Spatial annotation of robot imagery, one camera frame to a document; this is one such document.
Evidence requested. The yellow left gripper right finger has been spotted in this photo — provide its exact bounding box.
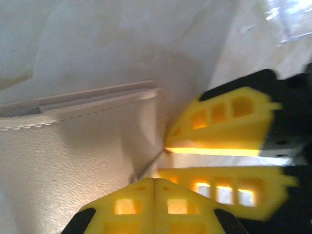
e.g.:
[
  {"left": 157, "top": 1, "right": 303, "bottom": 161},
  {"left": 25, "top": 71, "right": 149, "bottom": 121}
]
[{"left": 155, "top": 178, "right": 249, "bottom": 234}]

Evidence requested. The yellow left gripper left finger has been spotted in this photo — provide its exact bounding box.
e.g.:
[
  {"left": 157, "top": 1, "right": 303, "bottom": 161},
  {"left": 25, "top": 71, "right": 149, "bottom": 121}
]
[{"left": 60, "top": 177, "right": 156, "bottom": 234}]

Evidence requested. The beige leather card holder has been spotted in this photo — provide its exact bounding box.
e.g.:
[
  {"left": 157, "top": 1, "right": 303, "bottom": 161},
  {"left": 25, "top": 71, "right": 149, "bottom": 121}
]
[{"left": 0, "top": 80, "right": 169, "bottom": 234}]

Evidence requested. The clear plastic card box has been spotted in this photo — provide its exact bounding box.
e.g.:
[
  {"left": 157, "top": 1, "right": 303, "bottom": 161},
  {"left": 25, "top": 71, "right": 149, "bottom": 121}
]
[{"left": 264, "top": 0, "right": 312, "bottom": 48}]

